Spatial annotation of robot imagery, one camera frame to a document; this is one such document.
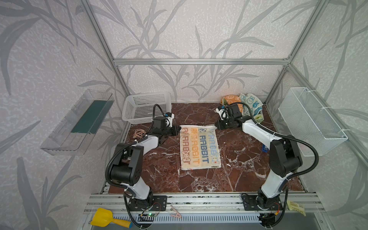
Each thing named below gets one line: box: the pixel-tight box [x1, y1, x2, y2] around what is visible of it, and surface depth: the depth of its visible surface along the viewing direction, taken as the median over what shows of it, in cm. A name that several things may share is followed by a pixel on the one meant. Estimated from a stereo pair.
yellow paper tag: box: [286, 199, 307, 217], surface depth 73 cm
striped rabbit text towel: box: [179, 124, 222, 171], surface depth 95 cm
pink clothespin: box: [170, 205, 183, 219], surface depth 71 cm
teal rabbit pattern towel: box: [239, 92, 265, 123], surface depth 111 cm
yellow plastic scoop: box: [90, 207, 133, 229], surface depth 71 cm
